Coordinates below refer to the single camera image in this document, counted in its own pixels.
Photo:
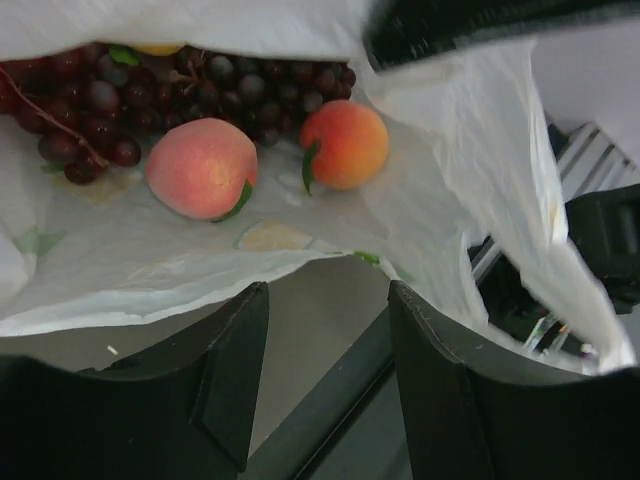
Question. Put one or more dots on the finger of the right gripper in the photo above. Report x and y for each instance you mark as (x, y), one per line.
(407, 31)

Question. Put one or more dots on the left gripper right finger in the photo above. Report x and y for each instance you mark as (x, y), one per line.
(473, 409)

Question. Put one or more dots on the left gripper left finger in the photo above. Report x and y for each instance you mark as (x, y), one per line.
(180, 409)

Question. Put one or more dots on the white plastic fruit bag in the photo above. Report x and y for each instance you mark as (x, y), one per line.
(469, 156)

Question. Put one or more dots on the pink peach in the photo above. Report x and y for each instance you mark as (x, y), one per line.
(204, 169)

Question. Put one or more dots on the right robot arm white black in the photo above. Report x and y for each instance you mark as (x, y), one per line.
(604, 226)

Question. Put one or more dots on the pale yellow fruit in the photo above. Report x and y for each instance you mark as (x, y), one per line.
(158, 50)

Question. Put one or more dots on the orange peach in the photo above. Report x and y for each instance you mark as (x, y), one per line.
(345, 145)

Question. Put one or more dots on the dark red grape bunch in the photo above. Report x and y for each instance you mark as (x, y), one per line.
(90, 106)

